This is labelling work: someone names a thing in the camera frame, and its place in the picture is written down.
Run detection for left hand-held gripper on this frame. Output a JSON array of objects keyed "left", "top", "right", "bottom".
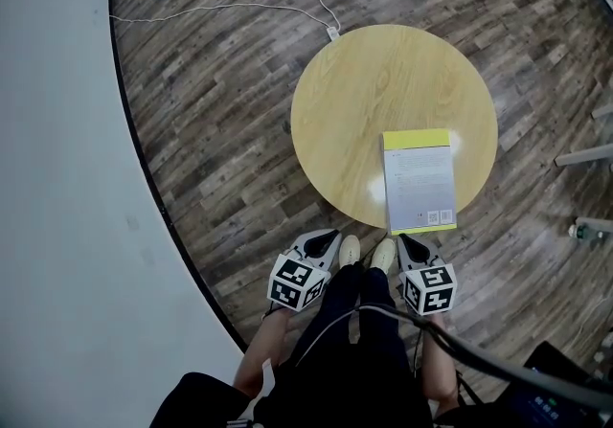
[{"left": 267, "top": 228, "right": 343, "bottom": 314}]

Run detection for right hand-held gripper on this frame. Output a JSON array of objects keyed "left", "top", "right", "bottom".
[{"left": 396, "top": 233, "right": 459, "bottom": 318}]

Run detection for white and yellow book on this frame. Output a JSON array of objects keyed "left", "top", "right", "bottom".
[{"left": 380, "top": 128, "right": 459, "bottom": 237}]

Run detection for person's left forearm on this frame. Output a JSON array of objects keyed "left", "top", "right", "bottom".
[{"left": 233, "top": 306, "right": 299, "bottom": 399}]

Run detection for person's right forearm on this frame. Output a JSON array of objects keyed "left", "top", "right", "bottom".
[{"left": 415, "top": 313, "right": 462, "bottom": 412}]

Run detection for person's right cream shoe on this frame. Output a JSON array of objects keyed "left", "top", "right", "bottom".
[{"left": 369, "top": 237, "right": 397, "bottom": 271}]

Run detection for person's cream shoe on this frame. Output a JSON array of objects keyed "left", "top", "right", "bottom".
[
  {"left": 337, "top": 234, "right": 362, "bottom": 270},
  {"left": 369, "top": 237, "right": 397, "bottom": 271}
]

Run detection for person's left cream shoe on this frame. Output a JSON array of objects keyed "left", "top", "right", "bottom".
[{"left": 337, "top": 234, "right": 362, "bottom": 270}]

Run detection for person's dark trousers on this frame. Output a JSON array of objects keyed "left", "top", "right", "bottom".
[{"left": 280, "top": 260, "right": 435, "bottom": 428}]

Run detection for person's black top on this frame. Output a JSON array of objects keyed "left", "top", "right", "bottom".
[{"left": 151, "top": 371, "right": 288, "bottom": 428}]

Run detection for black device with screen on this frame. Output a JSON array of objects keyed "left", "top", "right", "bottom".
[{"left": 497, "top": 340, "right": 613, "bottom": 428}]

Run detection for thick grey cable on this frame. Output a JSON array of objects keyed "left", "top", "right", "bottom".
[{"left": 356, "top": 304, "right": 613, "bottom": 392}]

